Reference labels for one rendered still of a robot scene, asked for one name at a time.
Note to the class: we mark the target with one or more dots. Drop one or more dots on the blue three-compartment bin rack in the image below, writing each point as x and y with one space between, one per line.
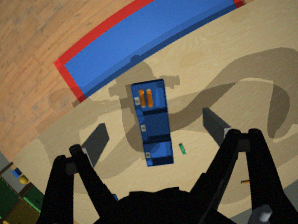
156 123

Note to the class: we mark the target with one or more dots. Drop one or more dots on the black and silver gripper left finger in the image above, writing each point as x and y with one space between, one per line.
57 206

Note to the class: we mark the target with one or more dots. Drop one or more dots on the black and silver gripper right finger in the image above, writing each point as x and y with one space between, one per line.
270 205

